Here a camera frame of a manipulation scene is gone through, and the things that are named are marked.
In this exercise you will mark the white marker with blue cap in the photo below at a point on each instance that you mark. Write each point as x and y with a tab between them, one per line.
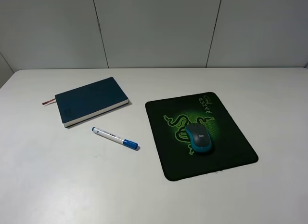
115	138

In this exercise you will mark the grey and teal computer mouse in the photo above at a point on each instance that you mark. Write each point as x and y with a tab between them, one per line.
199	136

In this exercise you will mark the black green snake mouse pad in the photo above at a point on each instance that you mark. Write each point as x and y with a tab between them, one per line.
168	118

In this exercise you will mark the dark blue hardcover notebook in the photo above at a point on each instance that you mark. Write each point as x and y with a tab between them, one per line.
80	104

